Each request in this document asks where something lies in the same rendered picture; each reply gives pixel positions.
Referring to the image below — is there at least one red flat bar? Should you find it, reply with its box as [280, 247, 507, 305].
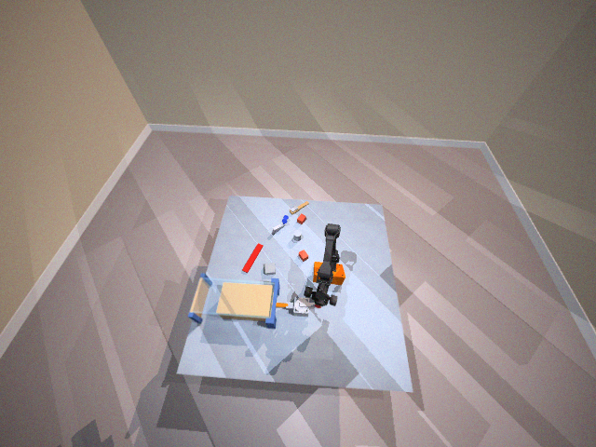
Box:
[242, 243, 263, 273]

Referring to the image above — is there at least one grey crank handle with blue knob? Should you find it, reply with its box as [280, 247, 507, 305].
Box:
[272, 215, 289, 235]

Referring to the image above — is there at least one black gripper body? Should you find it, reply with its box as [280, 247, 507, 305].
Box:
[304, 287, 338, 306]

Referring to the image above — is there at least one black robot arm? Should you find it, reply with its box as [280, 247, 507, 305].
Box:
[315, 223, 341, 307]

